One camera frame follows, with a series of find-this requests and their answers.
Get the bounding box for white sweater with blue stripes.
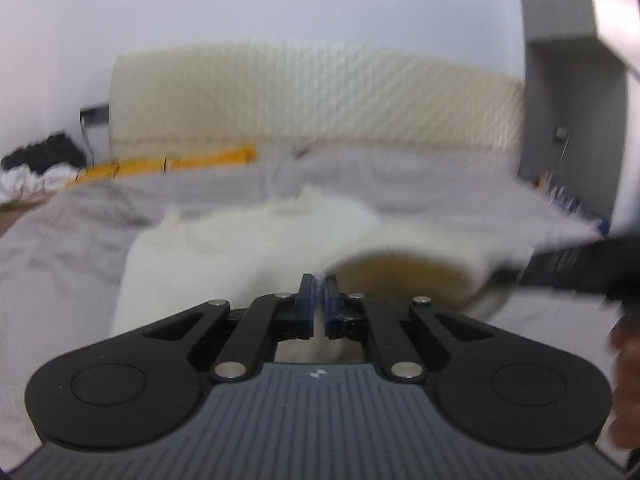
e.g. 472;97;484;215
110;186;606;366

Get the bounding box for black clothes pile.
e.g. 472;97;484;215
1;132;87;176

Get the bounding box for right hand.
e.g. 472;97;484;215
610;320;640;450

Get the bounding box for yellow garment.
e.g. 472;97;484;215
66;144;258;188

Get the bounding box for grey bed cover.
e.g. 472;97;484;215
1;148;639;479

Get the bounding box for cream quilted headboard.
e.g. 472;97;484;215
108;41;524;158

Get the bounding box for white crumpled cloth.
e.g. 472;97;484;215
0;164;79;205

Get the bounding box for wall charger with white cable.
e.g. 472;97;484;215
552;126;570;181

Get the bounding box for grey wall cabinet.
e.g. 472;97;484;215
518;0;639;230

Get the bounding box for black wall socket left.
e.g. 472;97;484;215
79;103;110;128

